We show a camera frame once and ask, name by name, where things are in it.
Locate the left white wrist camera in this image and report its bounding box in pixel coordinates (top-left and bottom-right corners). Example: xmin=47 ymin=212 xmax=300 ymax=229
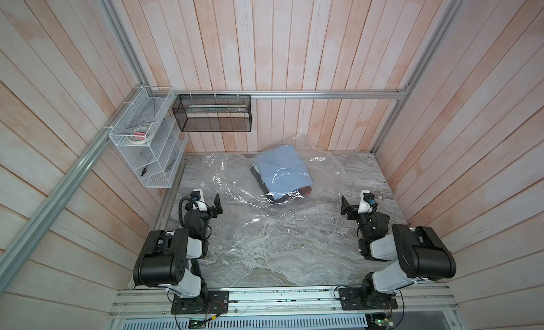
xmin=186 ymin=189 xmax=208 ymax=212

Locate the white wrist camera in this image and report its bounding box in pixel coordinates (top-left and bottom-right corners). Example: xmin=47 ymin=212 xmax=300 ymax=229
xmin=186 ymin=189 xmax=208 ymax=212
xmin=358 ymin=190 xmax=378 ymax=215

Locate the red black plaid shirt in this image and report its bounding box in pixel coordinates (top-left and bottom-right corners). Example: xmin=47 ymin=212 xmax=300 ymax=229
xmin=266 ymin=186 xmax=312 ymax=204

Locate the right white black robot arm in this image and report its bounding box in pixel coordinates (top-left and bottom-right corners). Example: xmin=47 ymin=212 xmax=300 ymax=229
xmin=340 ymin=191 xmax=457 ymax=297

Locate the aluminium frame rail right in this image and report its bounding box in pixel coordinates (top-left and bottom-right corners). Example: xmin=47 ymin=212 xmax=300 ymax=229
xmin=370 ymin=0 xmax=467 ymax=155

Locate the tape roll in shelf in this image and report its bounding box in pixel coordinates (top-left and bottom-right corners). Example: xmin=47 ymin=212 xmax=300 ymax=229
xmin=126 ymin=125 xmax=155 ymax=145

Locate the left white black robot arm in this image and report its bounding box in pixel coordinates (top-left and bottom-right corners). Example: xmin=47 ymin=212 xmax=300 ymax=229
xmin=133 ymin=189 xmax=223 ymax=303

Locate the clear plastic vacuum bag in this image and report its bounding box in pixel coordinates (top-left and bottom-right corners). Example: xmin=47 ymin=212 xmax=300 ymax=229
xmin=178 ymin=136 xmax=409 ymax=288

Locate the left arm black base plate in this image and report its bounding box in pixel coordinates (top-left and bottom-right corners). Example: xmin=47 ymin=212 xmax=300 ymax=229
xmin=171 ymin=290 xmax=230 ymax=315

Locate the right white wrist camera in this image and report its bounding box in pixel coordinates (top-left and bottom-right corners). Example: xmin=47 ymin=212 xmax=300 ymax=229
xmin=358 ymin=190 xmax=378 ymax=215

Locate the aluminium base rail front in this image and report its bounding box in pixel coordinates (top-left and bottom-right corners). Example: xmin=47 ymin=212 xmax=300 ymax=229
xmin=108 ymin=283 xmax=459 ymax=320

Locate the aluminium frame rail back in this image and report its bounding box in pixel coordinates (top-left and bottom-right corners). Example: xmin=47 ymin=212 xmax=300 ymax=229
xmin=172 ymin=89 xmax=408 ymax=100

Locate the white wire mesh shelf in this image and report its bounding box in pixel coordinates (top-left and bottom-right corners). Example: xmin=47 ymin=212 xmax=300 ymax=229
xmin=109 ymin=86 xmax=188 ymax=188

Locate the aluminium frame rail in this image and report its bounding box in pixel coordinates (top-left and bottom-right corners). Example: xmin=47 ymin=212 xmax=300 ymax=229
xmin=370 ymin=0 xmax=467 ymax=155
xmin=172 ymin=89 xmax=408 ymax=100
xmin=1 ymin=102 xmax=130 ymax=294

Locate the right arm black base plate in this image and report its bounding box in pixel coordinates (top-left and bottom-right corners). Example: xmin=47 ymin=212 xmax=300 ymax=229
xmin=334 ymin=285 xmax=398 ymax=311

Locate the light blue shirt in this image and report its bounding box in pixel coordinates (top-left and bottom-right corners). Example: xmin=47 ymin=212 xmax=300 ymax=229
xmin=253 ymin=145 xmax=314 ymax=198

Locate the black wire mesh basket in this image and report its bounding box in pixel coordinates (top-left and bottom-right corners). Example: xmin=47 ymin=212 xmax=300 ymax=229
xmin=171 ymin=94 xmax=252 ymax=133

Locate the aluminium frame rail left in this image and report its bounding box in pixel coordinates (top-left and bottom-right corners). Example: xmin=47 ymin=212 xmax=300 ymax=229
xmin=1 ymin=102 xmax=130 ymax=294

